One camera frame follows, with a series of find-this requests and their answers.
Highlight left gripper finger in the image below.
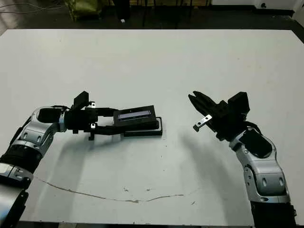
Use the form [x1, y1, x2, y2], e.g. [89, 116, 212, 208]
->
[91, 123, 130, 137]
[85, 106, 118, 118]

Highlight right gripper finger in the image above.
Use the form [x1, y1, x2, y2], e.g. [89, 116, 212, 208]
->
[192, 91, 220, 112]
[188, 94, 213, 117]

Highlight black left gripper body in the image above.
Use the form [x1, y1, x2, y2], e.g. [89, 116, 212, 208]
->
[63, 101, 99, 141]

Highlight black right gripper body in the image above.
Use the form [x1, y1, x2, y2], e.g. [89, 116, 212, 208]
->
[193, 99, 250, 141]

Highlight black box lid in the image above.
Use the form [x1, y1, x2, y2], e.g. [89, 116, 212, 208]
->
[113, 104, 157, 128]

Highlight black box with white insert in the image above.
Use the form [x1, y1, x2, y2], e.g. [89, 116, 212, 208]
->
[123, 116, 164, 137]

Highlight black metal chair legs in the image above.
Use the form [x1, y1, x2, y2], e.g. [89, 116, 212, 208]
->
[142, 0, 193, 28]

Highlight olive green bag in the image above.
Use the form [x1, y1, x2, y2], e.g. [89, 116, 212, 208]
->
[65, 0, 103, 21]

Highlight white cabinet with black knob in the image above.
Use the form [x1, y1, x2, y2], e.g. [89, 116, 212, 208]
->
[255, 0, 304, 16]

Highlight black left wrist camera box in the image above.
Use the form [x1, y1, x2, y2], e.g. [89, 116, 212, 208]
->
[70, 90, 90, 111]

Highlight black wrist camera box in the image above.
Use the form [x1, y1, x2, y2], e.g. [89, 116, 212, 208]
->
[70, 90, 90, 111]
[227, 91, 250, 116]

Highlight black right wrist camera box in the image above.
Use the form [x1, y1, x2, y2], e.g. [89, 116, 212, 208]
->
[227, 91, 250, 116]

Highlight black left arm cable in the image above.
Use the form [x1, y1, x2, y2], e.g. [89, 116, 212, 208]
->
[49, 104, 74, 111]

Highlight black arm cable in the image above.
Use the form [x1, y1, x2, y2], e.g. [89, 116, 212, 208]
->
[49, 104, 74, 111]
[244, 121, 263, 134]

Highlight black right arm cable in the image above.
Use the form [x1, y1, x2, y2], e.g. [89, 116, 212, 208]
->
[244, 121, 263, 134]

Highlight white floor cables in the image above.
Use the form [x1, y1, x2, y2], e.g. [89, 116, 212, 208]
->
[0, 1, 67, 14]

